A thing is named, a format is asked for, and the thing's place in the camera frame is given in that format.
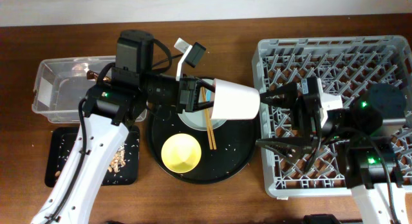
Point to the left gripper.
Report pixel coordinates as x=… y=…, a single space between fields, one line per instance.
x=187 y=103

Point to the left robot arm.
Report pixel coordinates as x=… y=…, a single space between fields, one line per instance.
x=123 y=90

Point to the wooden chopstick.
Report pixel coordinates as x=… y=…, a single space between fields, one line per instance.
x=211 y=130
x=204 y=99

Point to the grey dishwasher rack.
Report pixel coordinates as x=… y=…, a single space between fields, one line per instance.
x=347 y=66

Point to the black rectangular tray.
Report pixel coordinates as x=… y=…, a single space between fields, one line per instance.
x=62 y=141

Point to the round black tray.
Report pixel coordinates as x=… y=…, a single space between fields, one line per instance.
x=235 y=141

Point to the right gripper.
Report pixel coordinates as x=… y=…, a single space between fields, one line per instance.
x=309 y=126

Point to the grey plate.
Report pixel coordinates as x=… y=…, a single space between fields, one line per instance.
x=196 y=120

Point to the brown snack wrapper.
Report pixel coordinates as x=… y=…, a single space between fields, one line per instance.
x=93 y=76

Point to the yellow bowl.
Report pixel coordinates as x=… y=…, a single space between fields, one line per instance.
x=181 y=153

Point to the pink cup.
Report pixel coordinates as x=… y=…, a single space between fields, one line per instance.
x=234 y=101

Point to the clear plastic bin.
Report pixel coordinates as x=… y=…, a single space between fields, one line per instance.
x=61 y=83

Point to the peanut shell food scraps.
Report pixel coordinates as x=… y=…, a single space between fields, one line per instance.
x=118 y=160

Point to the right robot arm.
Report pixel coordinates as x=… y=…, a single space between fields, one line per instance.
x=367 y=160

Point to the blue cup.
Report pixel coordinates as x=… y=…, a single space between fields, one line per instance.
x=208 y=95

